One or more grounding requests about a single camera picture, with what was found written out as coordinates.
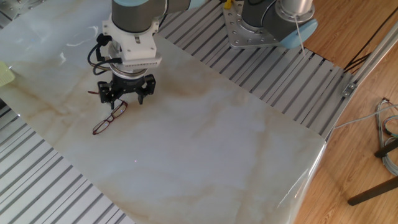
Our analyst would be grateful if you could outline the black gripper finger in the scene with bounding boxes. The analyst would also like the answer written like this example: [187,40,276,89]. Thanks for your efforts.
[134,73,157,106]
[96,80,125,110]

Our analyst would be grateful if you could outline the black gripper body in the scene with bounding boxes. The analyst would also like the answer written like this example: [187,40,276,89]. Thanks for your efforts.
[110,72,147,96]

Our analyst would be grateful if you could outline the red frame glasses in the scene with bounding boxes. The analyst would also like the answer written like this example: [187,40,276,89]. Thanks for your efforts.
[87,90,129,136]

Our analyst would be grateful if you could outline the dark wooden furniture leg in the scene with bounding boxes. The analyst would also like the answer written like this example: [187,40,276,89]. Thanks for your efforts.
[347,175,398,207]
[374,138,398,159]

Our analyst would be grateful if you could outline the marble pattern table sheet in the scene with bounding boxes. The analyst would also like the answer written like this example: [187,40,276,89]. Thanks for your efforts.
[0,0,327,224]

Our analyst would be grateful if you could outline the light green plastic basket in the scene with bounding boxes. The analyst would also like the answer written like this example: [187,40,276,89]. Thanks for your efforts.
[0,60,16,88]

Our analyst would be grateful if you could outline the perforated silver metal plate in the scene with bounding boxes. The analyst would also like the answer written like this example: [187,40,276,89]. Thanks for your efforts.
[0,0,47,19]

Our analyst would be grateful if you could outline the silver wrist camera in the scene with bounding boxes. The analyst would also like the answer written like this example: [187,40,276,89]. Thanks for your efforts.
[118,52,163,72]

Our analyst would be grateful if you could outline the black camera cable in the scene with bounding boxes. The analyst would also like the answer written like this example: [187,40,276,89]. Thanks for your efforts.
[91,56,124,77]

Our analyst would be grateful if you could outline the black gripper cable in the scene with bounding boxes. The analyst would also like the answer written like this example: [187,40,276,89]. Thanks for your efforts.
[86,32,113,68]

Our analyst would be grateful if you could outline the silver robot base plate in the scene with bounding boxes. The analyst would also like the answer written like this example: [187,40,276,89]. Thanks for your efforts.
[222,0,289,50]

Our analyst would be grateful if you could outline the metal corner bracket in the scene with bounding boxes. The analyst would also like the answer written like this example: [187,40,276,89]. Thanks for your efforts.
[341,82,358,99]

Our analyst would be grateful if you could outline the black floor cable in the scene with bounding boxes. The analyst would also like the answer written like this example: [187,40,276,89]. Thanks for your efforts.
[343,6,398,75]

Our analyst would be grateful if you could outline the grey floor cable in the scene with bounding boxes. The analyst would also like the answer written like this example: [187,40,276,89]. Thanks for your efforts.
[333,104,398,130]

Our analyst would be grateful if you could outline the aluminium frame rail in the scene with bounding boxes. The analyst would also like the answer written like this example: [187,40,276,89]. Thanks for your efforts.
[349,20,398,86]

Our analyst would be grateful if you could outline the grey wire bundle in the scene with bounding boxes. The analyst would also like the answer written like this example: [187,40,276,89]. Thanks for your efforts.
[374,98,398,177]

